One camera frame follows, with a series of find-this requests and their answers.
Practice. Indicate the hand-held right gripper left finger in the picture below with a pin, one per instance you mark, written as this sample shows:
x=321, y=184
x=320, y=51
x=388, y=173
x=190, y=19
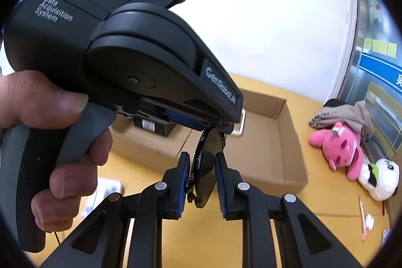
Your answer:
x=183, y=189

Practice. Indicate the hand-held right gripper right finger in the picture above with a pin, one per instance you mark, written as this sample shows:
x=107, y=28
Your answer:
x=221, y=189

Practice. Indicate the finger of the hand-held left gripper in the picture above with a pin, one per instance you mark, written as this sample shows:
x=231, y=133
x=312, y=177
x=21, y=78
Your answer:
x=183, y=119

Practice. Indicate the black sunglasses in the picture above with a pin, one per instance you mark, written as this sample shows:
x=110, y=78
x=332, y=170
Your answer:
x=204, y=188

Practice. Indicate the cardboard box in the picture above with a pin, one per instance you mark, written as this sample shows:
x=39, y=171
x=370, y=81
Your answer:
x=263, y=155

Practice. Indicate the person's left hand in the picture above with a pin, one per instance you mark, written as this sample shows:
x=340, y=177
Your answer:
x=34, y=98

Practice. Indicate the small black box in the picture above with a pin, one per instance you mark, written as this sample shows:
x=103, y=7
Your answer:
x=158, y=130

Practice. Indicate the white paper packet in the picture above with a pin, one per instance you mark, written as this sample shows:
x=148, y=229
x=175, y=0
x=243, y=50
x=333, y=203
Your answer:
x=103, y=192

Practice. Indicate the yellow mat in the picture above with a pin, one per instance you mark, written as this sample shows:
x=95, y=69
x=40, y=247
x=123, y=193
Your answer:
x=326, y=233

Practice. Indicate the bright pink plush toy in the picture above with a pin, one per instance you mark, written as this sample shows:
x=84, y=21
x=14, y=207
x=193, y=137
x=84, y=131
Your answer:
x=339, y=148

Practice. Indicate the beige printed garment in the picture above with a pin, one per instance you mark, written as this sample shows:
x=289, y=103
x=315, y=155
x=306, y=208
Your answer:
x=342, y=114

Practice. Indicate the small white eraser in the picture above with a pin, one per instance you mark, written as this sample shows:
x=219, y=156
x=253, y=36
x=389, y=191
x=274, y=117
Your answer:
x=369, y=222

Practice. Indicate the panda plush toy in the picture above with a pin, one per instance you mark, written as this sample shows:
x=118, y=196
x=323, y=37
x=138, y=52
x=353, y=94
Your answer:
x=381, y=180

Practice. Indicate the red pen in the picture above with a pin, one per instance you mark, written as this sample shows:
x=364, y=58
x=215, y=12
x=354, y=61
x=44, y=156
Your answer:
x=383, y=208

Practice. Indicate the glass door with blue band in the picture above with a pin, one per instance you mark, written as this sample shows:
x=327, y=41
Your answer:
x=373, y=82

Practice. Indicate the yellow sticky note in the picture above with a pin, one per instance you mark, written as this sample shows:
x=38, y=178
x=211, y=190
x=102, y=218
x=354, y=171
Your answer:
x=392, y=49
x=367, y=42
x=379, y=46

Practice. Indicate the cartoon door sticker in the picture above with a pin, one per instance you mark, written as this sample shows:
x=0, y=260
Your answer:
x=375, y=4

